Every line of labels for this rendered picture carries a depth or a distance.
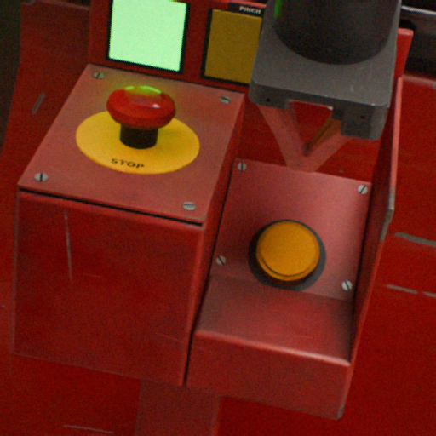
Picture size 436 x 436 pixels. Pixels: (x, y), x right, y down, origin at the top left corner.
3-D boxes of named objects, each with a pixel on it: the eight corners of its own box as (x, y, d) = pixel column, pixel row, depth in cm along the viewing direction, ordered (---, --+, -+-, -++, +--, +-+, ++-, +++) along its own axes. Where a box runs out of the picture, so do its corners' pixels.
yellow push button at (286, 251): (249, 283, 71) (251, 272, 69) (261, 227, 72) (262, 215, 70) (310, 295, 71) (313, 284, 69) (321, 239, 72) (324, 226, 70)
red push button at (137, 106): (95, 160, 66) (100, 105, 64) (111, 127, 69) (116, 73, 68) (163, 173, 66) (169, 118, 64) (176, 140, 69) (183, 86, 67)
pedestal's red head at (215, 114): (7, 355, 69) (15, 85, 59) (77, 212, 82) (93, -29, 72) (341, 423, 67) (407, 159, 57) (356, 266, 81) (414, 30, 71)
